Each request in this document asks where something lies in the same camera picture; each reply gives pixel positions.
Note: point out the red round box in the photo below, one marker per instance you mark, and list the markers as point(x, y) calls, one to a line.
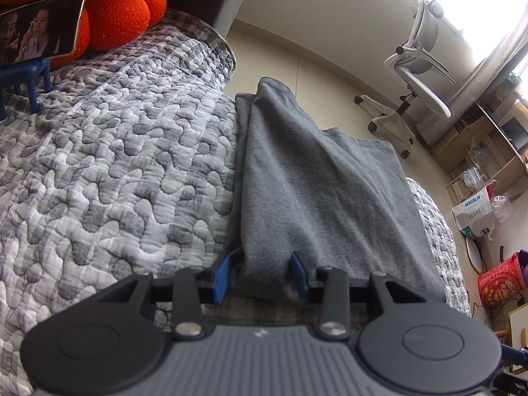
point(501, 282)

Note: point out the white office chair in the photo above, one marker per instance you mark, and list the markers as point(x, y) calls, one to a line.
point(420, 78)

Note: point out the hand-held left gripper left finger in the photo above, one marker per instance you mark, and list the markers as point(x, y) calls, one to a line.
point(221, 276)

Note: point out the white paper bag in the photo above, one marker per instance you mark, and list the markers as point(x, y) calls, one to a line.
point(474, 212)

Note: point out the purple toy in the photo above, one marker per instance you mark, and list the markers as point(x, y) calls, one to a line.
point(525, 268)

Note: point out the wooden shelf unit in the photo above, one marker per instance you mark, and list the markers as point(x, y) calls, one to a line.
point(474, 144)

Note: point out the grey checkered quilted blanket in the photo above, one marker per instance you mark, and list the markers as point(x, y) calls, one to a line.
point(123, 173)

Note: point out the orange knot cushion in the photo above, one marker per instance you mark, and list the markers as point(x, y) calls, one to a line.
point(119, 12)

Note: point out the black monitor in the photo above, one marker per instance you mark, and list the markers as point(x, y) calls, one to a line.
point(515, 134)

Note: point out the clear plastic bag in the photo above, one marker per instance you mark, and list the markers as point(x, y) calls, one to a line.
point(503, 208)

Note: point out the smartphone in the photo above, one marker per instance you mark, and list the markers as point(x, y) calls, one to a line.
point(37, 29)

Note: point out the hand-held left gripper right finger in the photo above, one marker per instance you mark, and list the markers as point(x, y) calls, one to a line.
point(299, 276)

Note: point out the grey t-shirt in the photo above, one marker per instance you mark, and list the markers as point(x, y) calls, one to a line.
point(321, 194)

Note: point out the blue phone stand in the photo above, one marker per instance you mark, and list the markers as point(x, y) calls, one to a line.
point(24, 72)

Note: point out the grey curtain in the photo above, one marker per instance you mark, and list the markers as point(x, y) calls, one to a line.
point(466, 90)

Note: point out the white round disc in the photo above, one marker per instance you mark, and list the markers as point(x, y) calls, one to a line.
point(474, 255)

